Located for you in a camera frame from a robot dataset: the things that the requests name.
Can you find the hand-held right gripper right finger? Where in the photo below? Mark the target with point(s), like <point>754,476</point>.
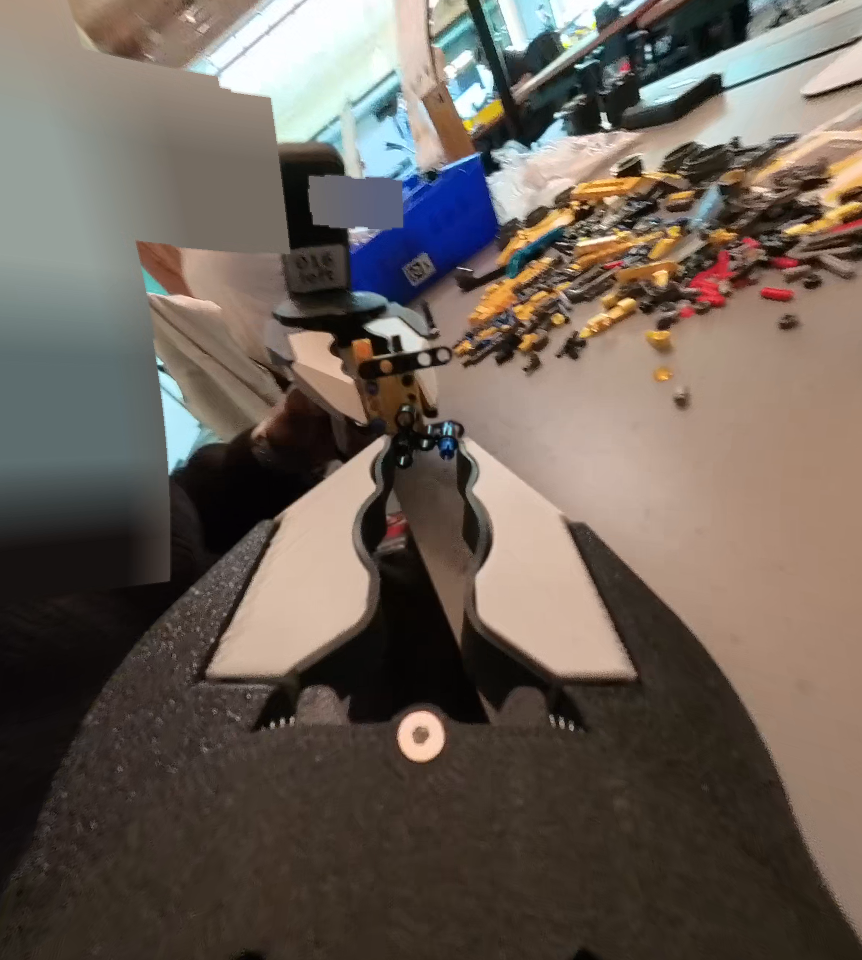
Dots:
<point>543,592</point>

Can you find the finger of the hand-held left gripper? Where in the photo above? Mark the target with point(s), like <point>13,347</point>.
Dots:
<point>397,334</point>
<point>326,367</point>

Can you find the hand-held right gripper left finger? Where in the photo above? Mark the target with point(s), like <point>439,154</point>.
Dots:
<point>296,592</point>

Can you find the yellow toy brick assembly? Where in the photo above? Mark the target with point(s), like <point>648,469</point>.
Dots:
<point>393,390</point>

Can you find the blue toy pin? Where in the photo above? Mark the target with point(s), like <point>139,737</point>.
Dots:
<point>446,446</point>

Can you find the person's left hand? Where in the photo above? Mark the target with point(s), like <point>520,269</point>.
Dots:
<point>288,439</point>

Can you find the blue plastic bin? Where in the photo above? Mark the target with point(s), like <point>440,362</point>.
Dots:
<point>431,225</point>

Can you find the red and white object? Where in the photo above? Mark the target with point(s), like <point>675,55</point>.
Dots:
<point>395,529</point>

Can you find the cardboard box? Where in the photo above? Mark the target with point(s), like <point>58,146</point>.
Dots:
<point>446,112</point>

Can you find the clear plastic bag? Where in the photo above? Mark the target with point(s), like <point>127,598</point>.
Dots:
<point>551,165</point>

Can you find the black desk leg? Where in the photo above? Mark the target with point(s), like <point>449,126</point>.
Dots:
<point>498,67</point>

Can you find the grey toy pin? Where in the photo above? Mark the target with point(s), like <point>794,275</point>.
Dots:
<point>682,396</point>

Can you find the black round object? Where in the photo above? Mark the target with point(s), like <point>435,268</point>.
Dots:
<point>588,97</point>
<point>624,94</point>

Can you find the pile of toy bricks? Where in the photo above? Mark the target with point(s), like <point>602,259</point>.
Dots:
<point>686,240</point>

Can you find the black flat device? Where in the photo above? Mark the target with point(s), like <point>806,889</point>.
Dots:
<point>671,101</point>

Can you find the small black toy piece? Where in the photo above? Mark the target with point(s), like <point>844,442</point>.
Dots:
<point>787,322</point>

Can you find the red toy pin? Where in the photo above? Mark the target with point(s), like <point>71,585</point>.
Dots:
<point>776,292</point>

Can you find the white stand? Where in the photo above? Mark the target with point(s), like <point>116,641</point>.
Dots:
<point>858,60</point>

